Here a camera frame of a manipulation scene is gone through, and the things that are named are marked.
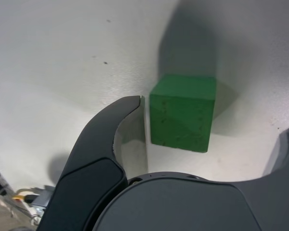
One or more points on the green cube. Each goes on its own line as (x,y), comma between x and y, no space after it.
(180,120)

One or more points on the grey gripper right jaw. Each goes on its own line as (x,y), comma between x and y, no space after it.
(183,204)

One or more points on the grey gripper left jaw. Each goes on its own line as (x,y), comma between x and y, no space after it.
(94,144)

